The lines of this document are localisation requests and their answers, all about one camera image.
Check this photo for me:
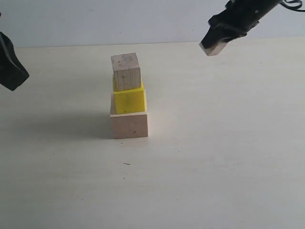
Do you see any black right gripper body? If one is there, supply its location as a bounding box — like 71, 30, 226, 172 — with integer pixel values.
208, 0, 280, 36

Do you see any small wooden cube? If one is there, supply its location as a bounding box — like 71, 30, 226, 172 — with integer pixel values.
199, 42, 227, 56

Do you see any medium brown wooden cube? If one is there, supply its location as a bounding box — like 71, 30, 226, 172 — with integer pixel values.
111, 52, 142, 91

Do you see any yellow cube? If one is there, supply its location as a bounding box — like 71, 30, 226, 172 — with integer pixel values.
111, 76, 147, 115

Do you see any large pale wooden cube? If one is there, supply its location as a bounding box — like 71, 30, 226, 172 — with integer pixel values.
109, 89, 149, 139

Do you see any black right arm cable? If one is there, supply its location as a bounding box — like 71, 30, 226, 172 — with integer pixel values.
280, 0, 305, 12

